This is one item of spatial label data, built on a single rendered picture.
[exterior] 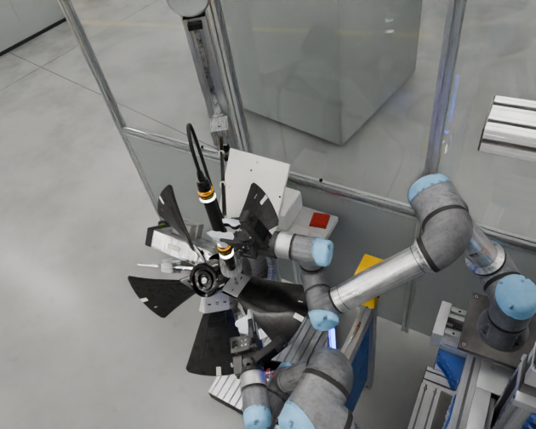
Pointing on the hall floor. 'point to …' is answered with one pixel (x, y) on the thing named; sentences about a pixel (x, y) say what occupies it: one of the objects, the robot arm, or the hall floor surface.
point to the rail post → (371, 350)
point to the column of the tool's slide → (210, 71)
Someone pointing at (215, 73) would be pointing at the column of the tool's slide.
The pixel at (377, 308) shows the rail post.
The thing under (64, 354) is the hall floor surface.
